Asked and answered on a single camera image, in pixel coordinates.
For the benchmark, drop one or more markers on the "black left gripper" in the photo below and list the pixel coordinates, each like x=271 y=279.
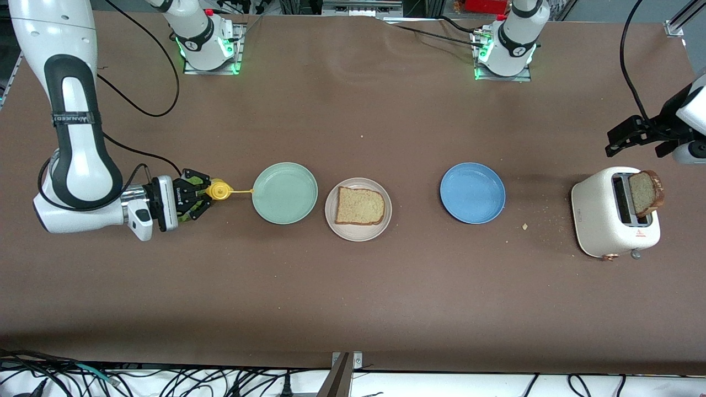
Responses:
x=660 y=127

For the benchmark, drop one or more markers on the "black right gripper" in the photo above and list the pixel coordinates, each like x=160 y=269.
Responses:
x=182 y=197

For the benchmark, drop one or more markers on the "yellow squeeze bottle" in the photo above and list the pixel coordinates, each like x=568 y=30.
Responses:
x=219 y=191

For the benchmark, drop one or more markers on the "green lettuce leaf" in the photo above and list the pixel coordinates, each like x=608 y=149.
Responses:
x=191 y=219

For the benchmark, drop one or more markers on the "dark crust bread slice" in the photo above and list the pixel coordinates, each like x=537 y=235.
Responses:
x=645 y=193

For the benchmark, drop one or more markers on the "light crust bread slice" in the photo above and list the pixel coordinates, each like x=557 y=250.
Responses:
x=359 y=207

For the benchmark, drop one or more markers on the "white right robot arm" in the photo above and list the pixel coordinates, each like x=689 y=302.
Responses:
x=77 y=220

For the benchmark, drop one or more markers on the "mint green plate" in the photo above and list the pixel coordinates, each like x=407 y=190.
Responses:
x=284 y=193

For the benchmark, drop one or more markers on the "beige plate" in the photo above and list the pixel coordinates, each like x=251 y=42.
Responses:
x=358 y=234

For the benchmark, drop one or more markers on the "blue plate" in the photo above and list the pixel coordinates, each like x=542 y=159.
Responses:
x=471 y=193

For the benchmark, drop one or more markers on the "white two-slot toaster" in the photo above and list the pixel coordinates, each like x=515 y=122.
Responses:
x=593 y=215

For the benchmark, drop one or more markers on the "copper toaster dial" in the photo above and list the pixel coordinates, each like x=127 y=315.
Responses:
x=609 y=257

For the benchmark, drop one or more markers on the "red box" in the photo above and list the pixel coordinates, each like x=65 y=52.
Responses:
x=485 y=5

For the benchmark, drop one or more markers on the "silver metal box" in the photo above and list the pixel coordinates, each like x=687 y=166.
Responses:
x=361 y=8

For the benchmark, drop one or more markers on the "aluminium frame corner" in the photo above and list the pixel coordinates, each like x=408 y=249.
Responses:
x=675 y=26

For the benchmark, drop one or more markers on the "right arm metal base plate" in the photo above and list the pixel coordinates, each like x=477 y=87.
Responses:
x=193 y=70

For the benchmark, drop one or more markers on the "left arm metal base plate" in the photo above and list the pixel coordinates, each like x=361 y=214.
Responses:
x=518 y=78

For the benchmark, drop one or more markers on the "small metal bracket plate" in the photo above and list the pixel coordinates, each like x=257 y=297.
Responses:
x=357 y=361

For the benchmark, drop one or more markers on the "aluminium post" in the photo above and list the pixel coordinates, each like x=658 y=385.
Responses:
x=336 y=383

